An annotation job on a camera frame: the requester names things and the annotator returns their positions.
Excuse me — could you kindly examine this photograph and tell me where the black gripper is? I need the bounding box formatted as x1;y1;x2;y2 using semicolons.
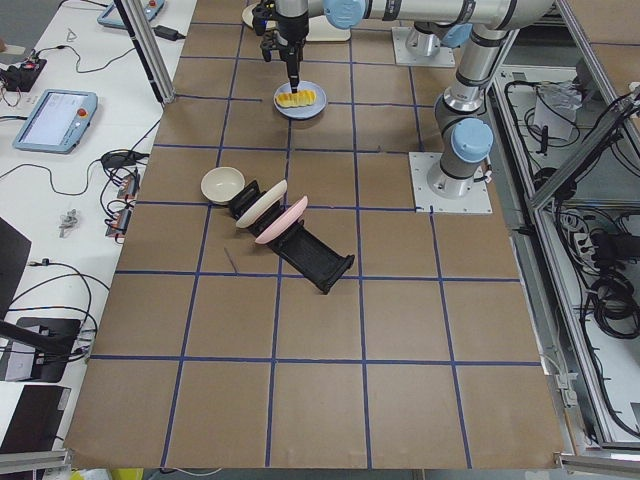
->
276;0;308;93

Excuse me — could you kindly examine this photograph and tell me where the orange striped bread roll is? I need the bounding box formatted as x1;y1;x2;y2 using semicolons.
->
275;90;317;109

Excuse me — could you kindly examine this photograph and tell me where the blue plate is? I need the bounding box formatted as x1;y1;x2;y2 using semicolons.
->
273;80;327;120

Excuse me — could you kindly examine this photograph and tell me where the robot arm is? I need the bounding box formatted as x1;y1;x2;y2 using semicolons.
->
405;22;472;57
253;1;551;199

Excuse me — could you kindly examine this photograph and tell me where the cream plate in rack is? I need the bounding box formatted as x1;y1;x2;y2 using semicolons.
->
236;179;288;228

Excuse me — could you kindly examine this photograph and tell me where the pink plate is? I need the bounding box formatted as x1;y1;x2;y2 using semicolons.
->
255;196;308;245

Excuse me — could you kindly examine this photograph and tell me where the white rectangular tray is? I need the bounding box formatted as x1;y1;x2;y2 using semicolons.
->
242;3;351;42

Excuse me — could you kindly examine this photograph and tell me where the black power adapter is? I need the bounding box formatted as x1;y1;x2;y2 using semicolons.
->
153;25;185;41

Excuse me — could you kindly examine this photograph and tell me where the cream bowl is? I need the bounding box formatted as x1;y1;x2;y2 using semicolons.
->
200;167;245;205

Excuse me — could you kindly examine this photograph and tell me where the black dish rack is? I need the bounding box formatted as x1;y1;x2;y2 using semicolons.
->
228;181;355;294

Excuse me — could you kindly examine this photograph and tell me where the far blue teach pendant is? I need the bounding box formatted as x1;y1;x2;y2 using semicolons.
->
96;0;170;28

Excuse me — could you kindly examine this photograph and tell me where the blue teach pendant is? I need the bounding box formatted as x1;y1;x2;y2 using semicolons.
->
12;89;98;154
96;0;170;28

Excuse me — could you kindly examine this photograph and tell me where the near blue teach pendant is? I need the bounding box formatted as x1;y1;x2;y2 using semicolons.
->
12;89;98;154

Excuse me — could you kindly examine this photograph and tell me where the black monitor stand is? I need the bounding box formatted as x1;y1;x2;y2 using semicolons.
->
1;221;81;383

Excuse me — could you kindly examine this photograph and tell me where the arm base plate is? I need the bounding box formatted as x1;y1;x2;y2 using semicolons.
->
409;152;493;215
391;27;455;68

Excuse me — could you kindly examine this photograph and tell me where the aluminium frame post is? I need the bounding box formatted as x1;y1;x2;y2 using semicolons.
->
114;0;176;105

